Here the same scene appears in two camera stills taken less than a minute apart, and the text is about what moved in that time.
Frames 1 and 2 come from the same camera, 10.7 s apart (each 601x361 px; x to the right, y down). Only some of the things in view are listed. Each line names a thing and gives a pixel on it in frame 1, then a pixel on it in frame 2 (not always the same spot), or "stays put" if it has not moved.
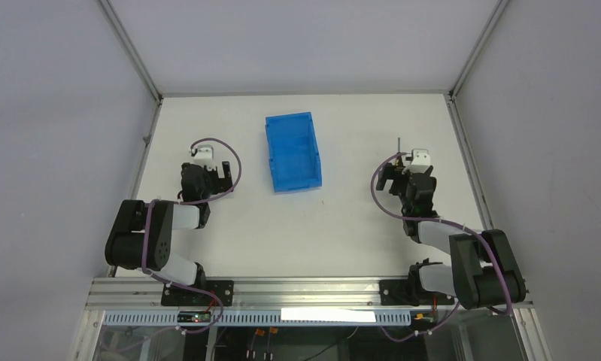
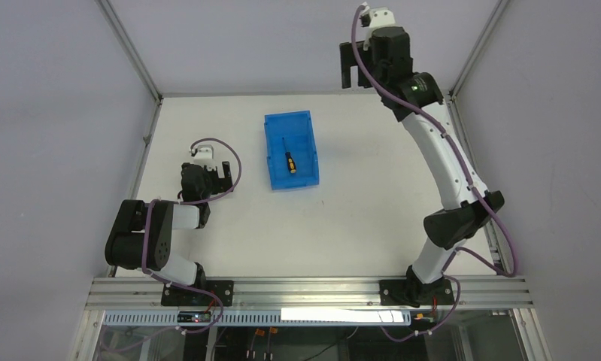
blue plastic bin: x=294 y=152 stays put
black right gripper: x=394 y=179 -> x=353 y=64
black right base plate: x=410 y=292 stays put
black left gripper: x=218 y=178 stays put
